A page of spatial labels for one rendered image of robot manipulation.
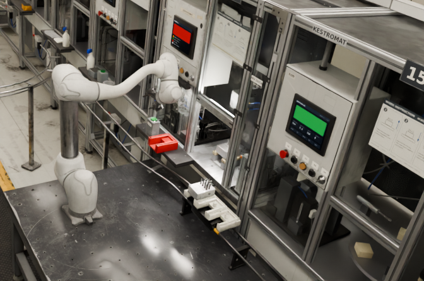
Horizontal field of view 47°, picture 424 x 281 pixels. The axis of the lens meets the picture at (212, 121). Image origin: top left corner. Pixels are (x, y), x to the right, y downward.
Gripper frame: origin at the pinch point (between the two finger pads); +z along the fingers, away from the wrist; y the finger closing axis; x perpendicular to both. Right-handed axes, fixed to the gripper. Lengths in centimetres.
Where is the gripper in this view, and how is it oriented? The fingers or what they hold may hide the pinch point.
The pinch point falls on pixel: (149, 101)
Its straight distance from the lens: 312.9
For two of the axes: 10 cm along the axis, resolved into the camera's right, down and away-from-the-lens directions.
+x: -7.5, 4.6, -4.8
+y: -4.4, -8.9, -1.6
